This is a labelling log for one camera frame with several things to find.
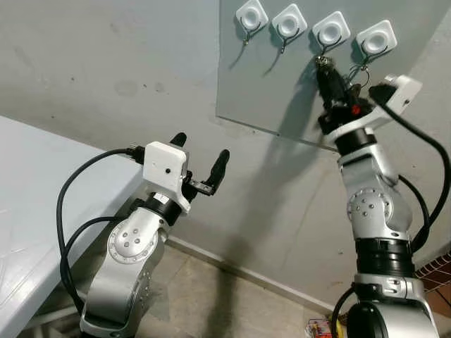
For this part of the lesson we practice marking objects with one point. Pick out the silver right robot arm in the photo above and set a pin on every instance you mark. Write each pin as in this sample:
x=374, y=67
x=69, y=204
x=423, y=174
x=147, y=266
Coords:
x=373, y=211

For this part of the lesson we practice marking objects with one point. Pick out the colourful packet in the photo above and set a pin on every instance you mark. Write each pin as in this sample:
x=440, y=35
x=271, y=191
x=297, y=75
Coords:
x=320, y=329

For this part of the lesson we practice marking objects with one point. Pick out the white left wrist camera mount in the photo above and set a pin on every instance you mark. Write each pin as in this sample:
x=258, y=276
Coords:
x=165, y=169

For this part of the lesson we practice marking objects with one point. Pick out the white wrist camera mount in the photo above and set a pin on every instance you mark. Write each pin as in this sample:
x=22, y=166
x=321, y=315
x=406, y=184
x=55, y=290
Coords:
x=398, y=91
x=165, y=169

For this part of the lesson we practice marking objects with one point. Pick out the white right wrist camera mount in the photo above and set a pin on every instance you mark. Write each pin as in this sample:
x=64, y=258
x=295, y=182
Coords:
x=398, y=91

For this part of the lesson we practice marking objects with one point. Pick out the white square wall hook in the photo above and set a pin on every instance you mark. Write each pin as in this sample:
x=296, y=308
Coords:
x=376, y=41
x=331, y=32
x=251, y=14
x=289, y=24

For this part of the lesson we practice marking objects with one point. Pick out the grey wall board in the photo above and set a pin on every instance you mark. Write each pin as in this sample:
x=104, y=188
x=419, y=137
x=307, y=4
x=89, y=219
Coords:
x=268, y=91

